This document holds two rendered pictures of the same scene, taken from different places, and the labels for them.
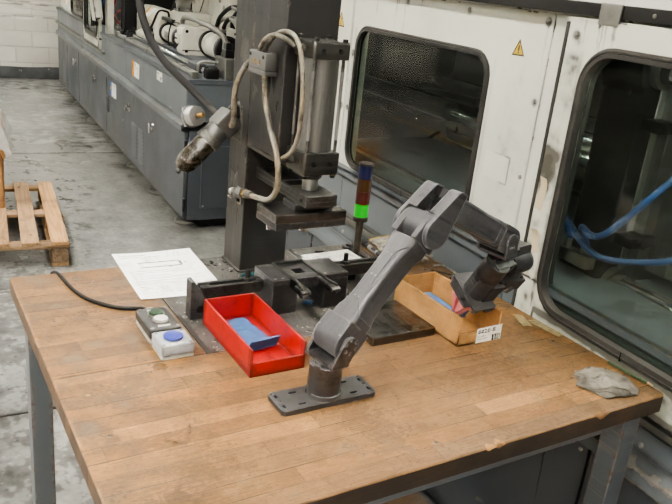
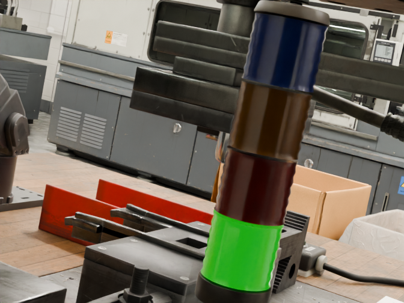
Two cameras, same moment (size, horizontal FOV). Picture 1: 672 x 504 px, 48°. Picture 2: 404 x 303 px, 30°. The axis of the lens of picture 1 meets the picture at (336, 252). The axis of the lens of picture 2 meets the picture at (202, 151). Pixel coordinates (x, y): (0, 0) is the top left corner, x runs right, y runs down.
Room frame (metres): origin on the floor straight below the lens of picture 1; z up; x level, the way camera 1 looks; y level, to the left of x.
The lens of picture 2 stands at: (2.23, -0.28, 1.17)
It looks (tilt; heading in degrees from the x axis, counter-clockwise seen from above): 8 degrees down; 149
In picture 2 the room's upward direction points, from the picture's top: 12 degrees clockwise
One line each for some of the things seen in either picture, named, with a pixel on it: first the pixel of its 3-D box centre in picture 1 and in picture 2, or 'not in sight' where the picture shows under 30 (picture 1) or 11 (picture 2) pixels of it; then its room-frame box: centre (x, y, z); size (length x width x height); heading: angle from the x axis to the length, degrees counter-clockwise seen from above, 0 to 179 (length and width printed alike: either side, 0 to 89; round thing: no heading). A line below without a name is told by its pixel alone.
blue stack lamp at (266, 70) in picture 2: (365, 171); (284, 53); (1.91, -0.05, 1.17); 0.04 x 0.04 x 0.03
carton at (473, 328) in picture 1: (446, 307); not in sight; (1.63, -0.28, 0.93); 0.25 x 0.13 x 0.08; 32
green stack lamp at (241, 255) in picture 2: (361, 209); (241, 247); (1.91, -0.05, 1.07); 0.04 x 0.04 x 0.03
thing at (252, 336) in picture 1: (247, 329); not in sight; (1.43, 0.17, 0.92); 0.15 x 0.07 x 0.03; 39
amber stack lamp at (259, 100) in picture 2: (364, 184); (269, 119); (1.91, -0.05, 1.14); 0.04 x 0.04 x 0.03
